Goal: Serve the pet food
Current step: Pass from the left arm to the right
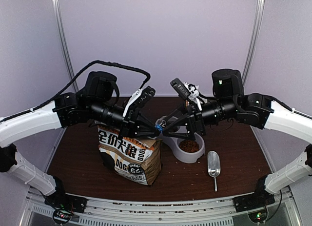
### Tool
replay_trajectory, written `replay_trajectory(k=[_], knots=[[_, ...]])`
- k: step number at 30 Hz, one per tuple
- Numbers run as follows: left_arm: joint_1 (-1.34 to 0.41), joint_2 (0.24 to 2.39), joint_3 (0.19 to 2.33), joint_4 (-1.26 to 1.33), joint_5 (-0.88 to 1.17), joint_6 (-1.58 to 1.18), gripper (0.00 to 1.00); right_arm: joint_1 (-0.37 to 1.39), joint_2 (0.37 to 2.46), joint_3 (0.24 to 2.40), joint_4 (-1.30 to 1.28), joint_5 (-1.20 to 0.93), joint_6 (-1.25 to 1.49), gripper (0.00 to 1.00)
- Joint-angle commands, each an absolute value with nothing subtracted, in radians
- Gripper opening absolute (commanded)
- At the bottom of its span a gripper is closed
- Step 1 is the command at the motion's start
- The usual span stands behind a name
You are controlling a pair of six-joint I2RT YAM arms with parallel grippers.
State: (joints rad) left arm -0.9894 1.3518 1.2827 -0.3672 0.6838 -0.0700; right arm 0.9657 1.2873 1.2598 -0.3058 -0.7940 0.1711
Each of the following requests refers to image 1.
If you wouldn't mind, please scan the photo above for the right aluminium frame post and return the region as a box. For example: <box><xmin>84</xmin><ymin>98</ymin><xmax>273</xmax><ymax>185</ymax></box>
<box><xmin>242</xmin><ymin>0</ymin><xmax>265</xmax><ymax>86</ymax></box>

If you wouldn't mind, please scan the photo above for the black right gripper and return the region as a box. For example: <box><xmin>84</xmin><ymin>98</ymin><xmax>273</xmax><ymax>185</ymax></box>
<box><xmin>161</xmin><ymin>97</ymin><xmax>238</xmax><ymax>142</ymax></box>

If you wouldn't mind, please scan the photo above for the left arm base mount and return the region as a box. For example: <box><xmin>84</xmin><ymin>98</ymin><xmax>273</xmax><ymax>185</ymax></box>
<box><xmin>43</xmin><ymin>195</ymin><xmax>87</xmax><ymax>225</ymax></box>

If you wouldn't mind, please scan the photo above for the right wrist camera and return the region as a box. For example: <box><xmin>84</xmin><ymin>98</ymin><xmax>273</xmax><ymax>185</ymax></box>
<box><xmin>170</xmin><ymin>78</ymin><xmax>202</xmax><ymax>111</ymax></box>

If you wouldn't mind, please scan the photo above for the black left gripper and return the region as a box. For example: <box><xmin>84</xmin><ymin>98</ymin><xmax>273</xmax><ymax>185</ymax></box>
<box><xmin>89</xmin><ymin>98</ymin><xmax>161</xmax><ymax>141</ymax></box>

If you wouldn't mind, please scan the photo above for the aluminium frame post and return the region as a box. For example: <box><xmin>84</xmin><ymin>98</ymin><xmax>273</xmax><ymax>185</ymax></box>
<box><xmin>52</xmin><ymin>0</ymin><xmax>75</xmax><ymax>80</ymax></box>
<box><xmin>242</xmin><ymin>0</ymin><xmax>265</xmax><ymax>86</ymax></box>

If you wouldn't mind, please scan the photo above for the dog food bag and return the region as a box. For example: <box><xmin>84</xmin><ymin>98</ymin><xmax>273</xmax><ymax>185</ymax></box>
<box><xmin>97</xmin><ymin>125</ymin><xmax>162</xmax><ymax>186</ymax></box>

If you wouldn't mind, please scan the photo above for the blue binder clip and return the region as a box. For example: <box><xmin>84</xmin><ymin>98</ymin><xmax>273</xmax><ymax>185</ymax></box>
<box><xmin>155</xmin><ymin>117</ymin><xmax>167</xmax><ymax>134</ymax></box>

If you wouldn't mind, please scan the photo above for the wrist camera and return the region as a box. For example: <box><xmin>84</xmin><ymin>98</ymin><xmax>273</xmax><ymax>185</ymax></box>
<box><xmin>122</xmin><ymin>86</ymin><xmax>156</xmax><ymax>118</ymax></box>
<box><xmin>170</xmin><ymin>78</ymin><xmax>202</xmax><ymax>111</ymax></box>

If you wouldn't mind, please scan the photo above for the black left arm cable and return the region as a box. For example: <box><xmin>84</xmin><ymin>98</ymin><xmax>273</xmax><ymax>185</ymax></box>
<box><xmin>0</xmin><ymin>60</ymin><xmax>151</xmax><ymax>124</ymax></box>

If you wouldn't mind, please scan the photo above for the left aluminium frame post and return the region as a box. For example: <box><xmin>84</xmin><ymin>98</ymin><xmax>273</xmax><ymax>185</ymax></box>
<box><xmin>52</xmin><ymin>0</ymin><xmax>75</xmax><ymax>80</ymax></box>

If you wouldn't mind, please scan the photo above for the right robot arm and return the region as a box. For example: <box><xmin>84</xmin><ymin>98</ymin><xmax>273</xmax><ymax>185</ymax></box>
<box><xmin>162</xmin><ymin>68</ymin><xmax>312</xmax><ymax>207</ymax></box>

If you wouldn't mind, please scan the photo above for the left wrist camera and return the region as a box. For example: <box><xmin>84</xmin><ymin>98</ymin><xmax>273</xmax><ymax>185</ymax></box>
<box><xmin>122</xmin><ymin>86</ymin><xmax>156</xmax><ymax>118</ymax></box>

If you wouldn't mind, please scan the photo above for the grey double pet bowl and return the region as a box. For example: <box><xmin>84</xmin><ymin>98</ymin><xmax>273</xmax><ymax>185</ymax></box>
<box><xmin>156</xmin><ymin>115</ymin><xmax>206</xmax><ymax>164</ymax></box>

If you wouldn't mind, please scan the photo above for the front aluminium rail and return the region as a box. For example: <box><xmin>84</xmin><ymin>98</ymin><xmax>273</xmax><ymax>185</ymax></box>
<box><xmin>24</xmin><ymin>186</ymin><xmax>300</xmax><ymax>226</ymax></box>

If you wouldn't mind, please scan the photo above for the metal scoop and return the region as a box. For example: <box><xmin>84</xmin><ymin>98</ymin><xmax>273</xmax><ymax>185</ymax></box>
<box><xmin>207</xmin><ymin>151</ymin><xmax>221</xmax><ymax>192</ymax></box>

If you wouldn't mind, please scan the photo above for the brown dog kibble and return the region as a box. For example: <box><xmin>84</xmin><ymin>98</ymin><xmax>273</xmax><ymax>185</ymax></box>
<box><xmin>179</xmin><ymin>140</ymin><xmax>199</xmax><ymax>153</ymax></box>

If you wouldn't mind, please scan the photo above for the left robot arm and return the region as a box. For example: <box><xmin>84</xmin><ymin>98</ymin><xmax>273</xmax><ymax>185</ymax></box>
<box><xmin>0</xmin><ymin>71</ymin><xmax>160</xmax><ymax>208</ymax></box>

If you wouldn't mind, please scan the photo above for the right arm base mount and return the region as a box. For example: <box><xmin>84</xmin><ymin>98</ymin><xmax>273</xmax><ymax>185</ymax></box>
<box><xmin>233</xmin><ymin>193</ymin><xmax>275</xmax><ymax>224</ymax></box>

